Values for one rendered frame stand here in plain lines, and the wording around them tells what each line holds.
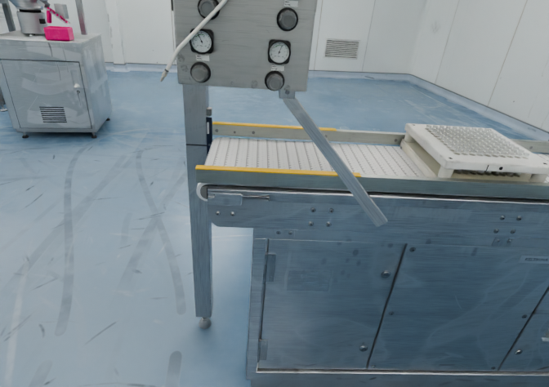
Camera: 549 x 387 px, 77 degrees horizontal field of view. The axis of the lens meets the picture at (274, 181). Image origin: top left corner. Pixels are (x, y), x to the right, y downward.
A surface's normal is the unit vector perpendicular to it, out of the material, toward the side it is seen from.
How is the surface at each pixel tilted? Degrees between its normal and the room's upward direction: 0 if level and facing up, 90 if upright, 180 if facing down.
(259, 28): 90
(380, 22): 90
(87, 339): 0
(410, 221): 90
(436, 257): 90
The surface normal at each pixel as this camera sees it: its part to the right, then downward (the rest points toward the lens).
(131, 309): 0.07, -0.88
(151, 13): 0.17, 0.48
